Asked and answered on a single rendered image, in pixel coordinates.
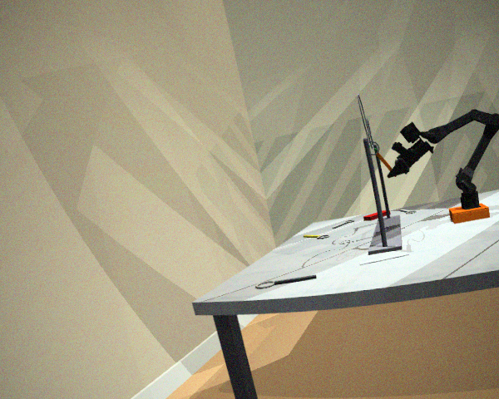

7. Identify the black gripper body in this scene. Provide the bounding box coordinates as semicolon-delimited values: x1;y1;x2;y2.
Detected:
395;147;421;175

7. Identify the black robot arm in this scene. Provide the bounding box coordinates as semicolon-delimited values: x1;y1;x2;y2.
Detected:
392;109;499;209

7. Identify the orange handle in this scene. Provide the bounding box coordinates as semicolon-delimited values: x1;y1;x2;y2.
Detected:
371;140;392;171

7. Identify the black handle with grey wire loop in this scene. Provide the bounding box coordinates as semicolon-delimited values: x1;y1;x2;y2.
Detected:
255;275;317;288

